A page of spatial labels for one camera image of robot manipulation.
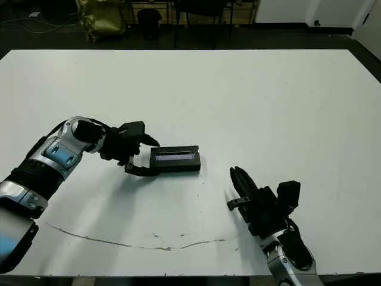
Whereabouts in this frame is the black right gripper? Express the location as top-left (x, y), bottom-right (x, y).
top-left (226, 166), bottom-right (294, 238)

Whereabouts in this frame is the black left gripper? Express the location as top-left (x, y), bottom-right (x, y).
top-left (99, 127), bottom-right (162, 178)

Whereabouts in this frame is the black waste bin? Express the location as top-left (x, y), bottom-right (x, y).
top-left (137, 8), bottom-right (163, 42)

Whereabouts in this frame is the yellow-green bag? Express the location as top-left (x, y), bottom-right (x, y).
top-left (76, 0), bottom-right (126, 44)

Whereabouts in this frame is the black chair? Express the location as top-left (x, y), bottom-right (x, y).
top-left (173, 0), bottom-right (233, 50)

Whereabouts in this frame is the white door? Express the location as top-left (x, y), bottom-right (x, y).
top-left (352, 0), bottom-right (381, 57)

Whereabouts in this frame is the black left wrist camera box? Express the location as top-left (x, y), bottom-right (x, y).
top-left (118, 120), bottom-right (146, 140)

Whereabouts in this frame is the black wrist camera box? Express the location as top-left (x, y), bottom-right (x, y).
top-left (118, 120), bottom-right (146, 140)
top-left (276, 181), bottom-right (301, 214)

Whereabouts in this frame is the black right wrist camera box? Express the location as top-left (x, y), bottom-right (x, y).
top-left (276, 181), bottom-right (301, 214)

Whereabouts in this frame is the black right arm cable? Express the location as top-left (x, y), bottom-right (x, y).
top-left (284, 217), bottom-right (302, 240)

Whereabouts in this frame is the white floor cable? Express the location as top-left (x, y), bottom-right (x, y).
top-left (0, 17), bottom-right (81, 33)

